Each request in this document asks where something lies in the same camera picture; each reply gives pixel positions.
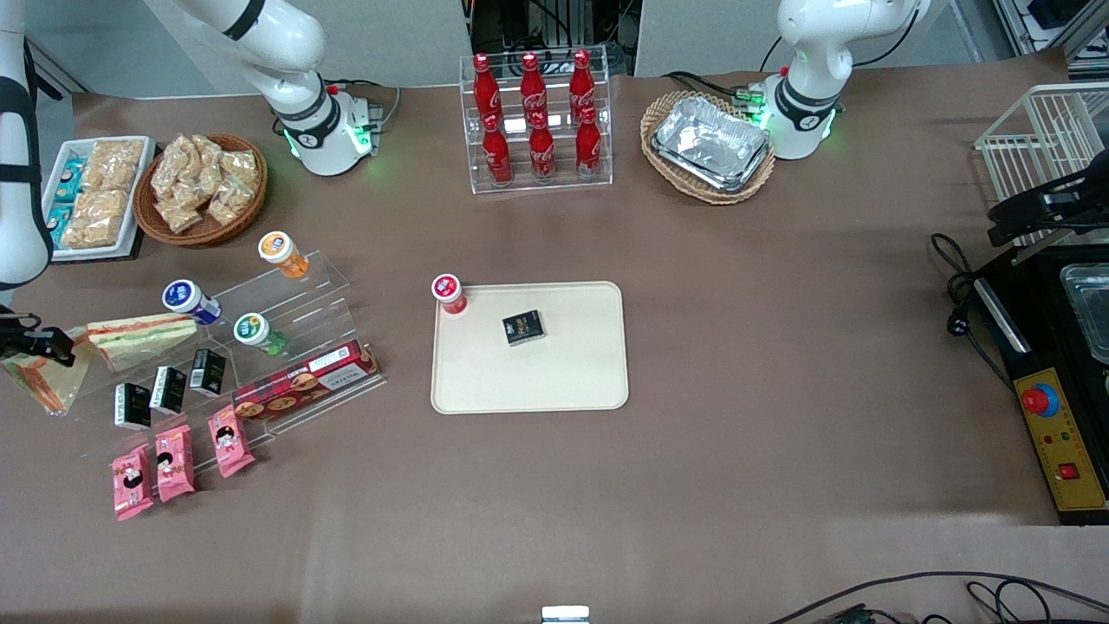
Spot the clear acrylic stepped display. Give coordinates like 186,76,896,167
65,250,389,476

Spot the pink snack packet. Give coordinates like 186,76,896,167
110,445,156,523
154,425,198,504
207,405,257,480

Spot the clear metal-rimmed container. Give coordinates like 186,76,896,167
1059,263,1109,366

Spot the red cola bottle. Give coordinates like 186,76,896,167
574,107,604,179
482,115,515,185
528,113,558,181
520,52,548,127
472,54,503,131
569,49,597,122

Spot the aluminium frame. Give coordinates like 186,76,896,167
992,0,1109,63

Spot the clear acrylic bottle rack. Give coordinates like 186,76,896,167
458,47,614,196

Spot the blue small bottle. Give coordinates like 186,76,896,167
162,279,224,328

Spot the looped black cable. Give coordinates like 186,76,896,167
966,579,1109,624

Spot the small black box gold print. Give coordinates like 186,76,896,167
502,309,546,348

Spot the white rectangular snack tray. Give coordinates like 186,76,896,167
43,136,158,263

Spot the white wire basket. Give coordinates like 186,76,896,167
975,82,1109,249

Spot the tan brittle snack pack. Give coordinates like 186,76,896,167
81,139,145,194
62,189,131,251

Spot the green small bottle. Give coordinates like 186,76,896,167
233,313,289,358

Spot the black background equipment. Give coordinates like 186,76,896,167
468,0,644,77

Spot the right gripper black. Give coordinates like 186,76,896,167
0,326,76,362

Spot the clear bag of tan snacks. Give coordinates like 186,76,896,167
151,137,197,202
159,196,209,236
187,134,228,188
206,178,254,225
218,149,262,187

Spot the red cookie box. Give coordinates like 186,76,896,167
231,339,383,424

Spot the long black cable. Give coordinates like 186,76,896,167
767,570,1109,624

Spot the black power cable with plug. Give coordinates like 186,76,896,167
930,232,1016,393

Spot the black arm base cable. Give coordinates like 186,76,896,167
663,69,768,101

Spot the red-lid small bottle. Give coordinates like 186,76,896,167
431,273,469,319

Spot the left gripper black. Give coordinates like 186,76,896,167
988,163,1109,248

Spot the light wicker basket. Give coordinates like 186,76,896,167
640,90,777,206

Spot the brown wicker basket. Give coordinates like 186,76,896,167
133,133,269,250

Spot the orange small bottle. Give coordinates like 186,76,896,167
258,231,311,280

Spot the triangular sandwich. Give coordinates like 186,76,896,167
0,327,93,418
85,315,199,373

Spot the black machine with yellow panel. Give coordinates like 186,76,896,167
970,232,1109,527

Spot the cream plastic tray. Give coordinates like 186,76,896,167
431,280,630,415

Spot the black and white small carton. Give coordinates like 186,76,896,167
113,382,154,432
149,366,189,416
189,348,229,399

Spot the aluminium foil tray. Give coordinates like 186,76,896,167
652,139,773,194
654,95,770,180

